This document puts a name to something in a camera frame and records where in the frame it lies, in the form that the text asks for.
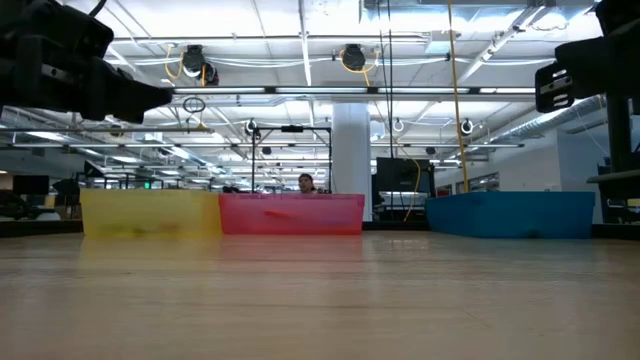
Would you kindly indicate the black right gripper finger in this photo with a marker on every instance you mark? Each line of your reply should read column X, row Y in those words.
column 555, row 97

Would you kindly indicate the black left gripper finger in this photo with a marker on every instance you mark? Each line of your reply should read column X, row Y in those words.
column 130, row 100

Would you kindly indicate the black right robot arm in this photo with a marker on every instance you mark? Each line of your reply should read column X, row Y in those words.
column 620, row 15

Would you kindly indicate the large grey desk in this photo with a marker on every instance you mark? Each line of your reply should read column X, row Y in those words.
column 620, row 182

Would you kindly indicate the yellow translucent plastic bin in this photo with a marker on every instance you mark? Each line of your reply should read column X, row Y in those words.
column 150, row 210

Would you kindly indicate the black background screen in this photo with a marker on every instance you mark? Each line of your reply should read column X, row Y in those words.
column 30, row 184

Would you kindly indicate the blue plastic bin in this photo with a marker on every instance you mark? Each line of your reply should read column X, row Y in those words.
column 510, row 215

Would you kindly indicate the black background monitor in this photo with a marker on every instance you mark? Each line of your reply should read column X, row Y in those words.
column 400, row 175

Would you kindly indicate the long ceiling light bar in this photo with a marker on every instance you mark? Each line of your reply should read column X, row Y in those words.
column 320, row 90

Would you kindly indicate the person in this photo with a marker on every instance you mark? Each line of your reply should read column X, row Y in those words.
column 306, row 184

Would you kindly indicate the white building column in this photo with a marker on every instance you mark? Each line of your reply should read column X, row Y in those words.
column 351, row 150

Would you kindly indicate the pink translucent plastic bin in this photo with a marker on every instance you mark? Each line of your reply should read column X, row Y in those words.
column 325, row 215

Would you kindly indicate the silver ceiling duct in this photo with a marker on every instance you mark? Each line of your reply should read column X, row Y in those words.
column 550, row 117

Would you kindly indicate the black metal rig frame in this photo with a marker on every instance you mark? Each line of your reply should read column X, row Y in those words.
column 40, row 227

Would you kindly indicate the black background frame rig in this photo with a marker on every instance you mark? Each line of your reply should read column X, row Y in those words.
column 292, row 128

